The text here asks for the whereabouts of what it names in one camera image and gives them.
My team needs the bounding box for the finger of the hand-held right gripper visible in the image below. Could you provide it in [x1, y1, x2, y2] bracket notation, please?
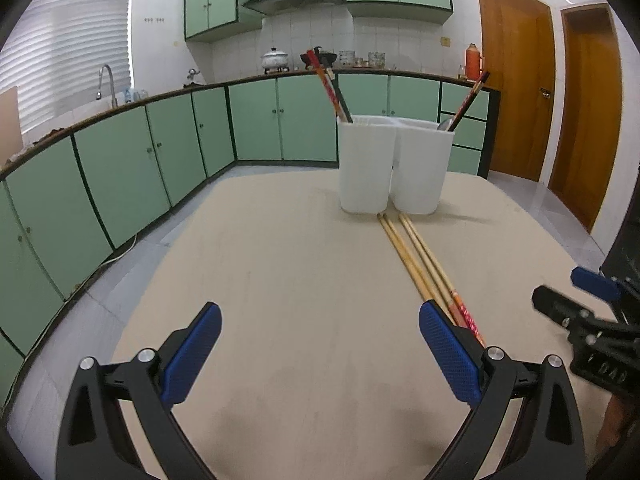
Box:
[531, 285, 617, 343]
[571, 267, 640, 323]

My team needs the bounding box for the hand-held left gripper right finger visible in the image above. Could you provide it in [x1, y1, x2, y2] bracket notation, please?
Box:
[419, 300, 587, 480]

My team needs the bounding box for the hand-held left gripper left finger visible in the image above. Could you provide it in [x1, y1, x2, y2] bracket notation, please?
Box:
[56, 302, 222, 480]

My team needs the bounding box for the plain bamboo chopstick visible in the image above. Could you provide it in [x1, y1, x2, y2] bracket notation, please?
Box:
[376, 213, 432, 307]
[383, 213, 456, 323]

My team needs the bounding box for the white two-compartment utensil holder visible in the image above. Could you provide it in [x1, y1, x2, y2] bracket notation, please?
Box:
[337, 115, 457, 216]

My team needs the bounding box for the cream chopstick red end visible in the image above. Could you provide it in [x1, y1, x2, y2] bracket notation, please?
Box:
[452, 74, 492, 132]
[300, 51, 351, 123]

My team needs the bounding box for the black chopstick red end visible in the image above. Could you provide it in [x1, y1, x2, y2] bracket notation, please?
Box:
[312, 47, 355, 123]
[447, 71, 487, 129]

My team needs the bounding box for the person's right hand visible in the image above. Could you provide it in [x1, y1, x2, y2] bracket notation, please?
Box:
[597, 394, 630, 455]

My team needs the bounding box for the black furniture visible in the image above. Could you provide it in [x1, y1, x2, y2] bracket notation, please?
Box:
[600, 160, 640, 286]

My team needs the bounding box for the green drawer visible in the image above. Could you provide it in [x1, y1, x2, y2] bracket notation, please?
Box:
[452, 117, 488, 151]
[440, 82, 490, 121]
[447, 147, 485, 177]

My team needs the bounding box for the green base cabinet run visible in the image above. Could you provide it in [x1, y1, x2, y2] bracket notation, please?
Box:
[227, 71, 502, 178]
[0, 82, 236, 406]

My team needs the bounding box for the orange thermos flask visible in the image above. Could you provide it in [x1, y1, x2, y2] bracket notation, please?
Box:
[465, 42, 484, 81]

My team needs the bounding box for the metal kitchen faucet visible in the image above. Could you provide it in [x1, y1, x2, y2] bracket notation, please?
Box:
[97, 64, 119, 108]

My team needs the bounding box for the wooden board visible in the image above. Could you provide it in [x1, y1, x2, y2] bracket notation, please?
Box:
[0, 86, 23, 161]

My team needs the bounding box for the white lidded pot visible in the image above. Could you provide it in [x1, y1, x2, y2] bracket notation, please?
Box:
[261, 46, 290, 73]

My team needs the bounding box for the black wok with lid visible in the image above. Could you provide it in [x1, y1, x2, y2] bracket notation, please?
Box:
[300, 49, 338, 71]

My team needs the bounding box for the white window blind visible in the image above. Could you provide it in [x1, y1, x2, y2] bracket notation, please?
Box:
[0, 0, 136, 133]

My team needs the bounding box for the white cable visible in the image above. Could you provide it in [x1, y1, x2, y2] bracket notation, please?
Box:
[70, 232, 138, 291]

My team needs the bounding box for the wooden door with handle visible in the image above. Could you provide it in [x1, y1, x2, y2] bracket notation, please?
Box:
[475, 0, 557, 183]

